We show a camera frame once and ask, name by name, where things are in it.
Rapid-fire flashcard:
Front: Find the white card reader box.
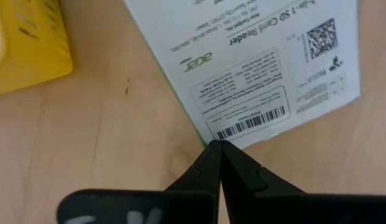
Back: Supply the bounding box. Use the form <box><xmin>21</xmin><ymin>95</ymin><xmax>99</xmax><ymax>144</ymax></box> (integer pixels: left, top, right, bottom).
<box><xmin>123</xmin><ymin>0</ymin><xmax>362</xmax><ymax>150</ymax></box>

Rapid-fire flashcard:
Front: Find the yellow plastic basket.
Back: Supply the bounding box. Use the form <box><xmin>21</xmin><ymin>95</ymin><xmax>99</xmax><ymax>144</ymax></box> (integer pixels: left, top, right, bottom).
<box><xmin>0</xmin><ymin>0</ymin><xmax>74</xmax><ymax>98</ymax></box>

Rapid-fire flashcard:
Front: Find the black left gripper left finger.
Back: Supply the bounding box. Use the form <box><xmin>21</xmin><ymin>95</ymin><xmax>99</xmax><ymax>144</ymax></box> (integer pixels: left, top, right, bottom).
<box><xmin>57</xmin><ymin>139</ymin><xmax>222</xmax><ymax>224</ymax></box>

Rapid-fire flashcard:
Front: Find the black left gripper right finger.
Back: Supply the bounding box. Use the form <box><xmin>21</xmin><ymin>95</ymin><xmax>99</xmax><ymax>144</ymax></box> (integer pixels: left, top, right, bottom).
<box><xmin>220</xmin><ymin>140</ymin><xmax>386</xmax><ymax>224</ymax></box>

